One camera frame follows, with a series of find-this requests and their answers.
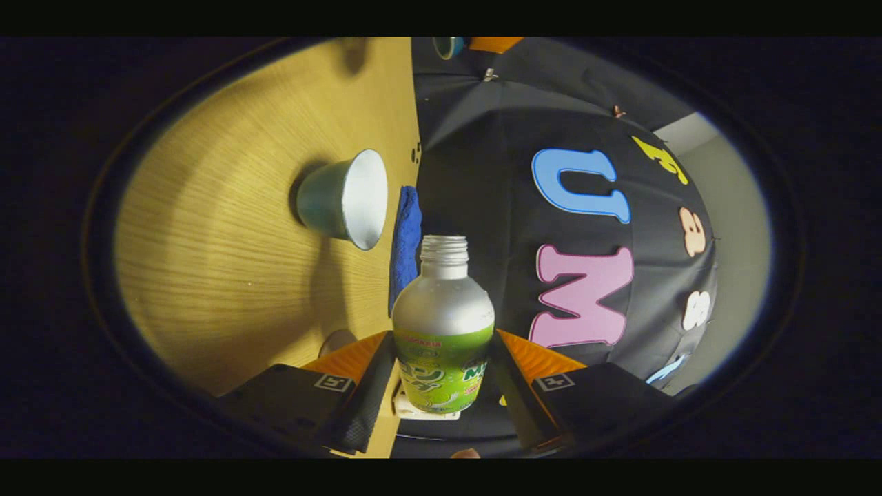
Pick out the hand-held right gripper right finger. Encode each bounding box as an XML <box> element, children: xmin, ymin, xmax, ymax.
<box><xmin>486</xmin><ymin>329</ymin><xmax>681</xmax><ymax>453</ymax></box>

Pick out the white toaster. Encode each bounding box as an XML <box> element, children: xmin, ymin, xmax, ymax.
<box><xmin>393</xmin><ymin>381</ymin><xmax>462</xmax><ymax>421</ymax></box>

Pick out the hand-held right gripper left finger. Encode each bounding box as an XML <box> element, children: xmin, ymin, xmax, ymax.
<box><xmin>217</xmin><ymin>331</ymin><xmax>399</xmax><ymax>455</ymax></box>

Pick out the teal teacup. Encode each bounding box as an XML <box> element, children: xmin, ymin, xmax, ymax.
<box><xmin>296</xmin><ymin>149</ymin><xmax>389</xmax><ymax>251</ymax></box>

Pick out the silver green label water bottle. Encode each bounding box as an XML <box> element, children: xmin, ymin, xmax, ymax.
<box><xmin>391</xmin><ymin>235</ymin><xmax>495</xmax><ymax>414</ymax></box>

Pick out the black backdrop cloth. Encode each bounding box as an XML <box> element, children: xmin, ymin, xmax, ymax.
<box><xmin>389</xmin><ymin>37</ymin><xmax>719</xmax><ymax>457</ymax></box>

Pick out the blue cloth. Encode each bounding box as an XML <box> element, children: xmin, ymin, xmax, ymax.
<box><xmin>388</xmin><ymin>185</ymin><xmax>422</xmax><ymax>297</ymax></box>

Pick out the round brown coaster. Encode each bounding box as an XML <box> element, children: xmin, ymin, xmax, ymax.
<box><xmin>318</xmin><ymin>329</ymin><xmax>358</xmax><ymax>358</ymax></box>

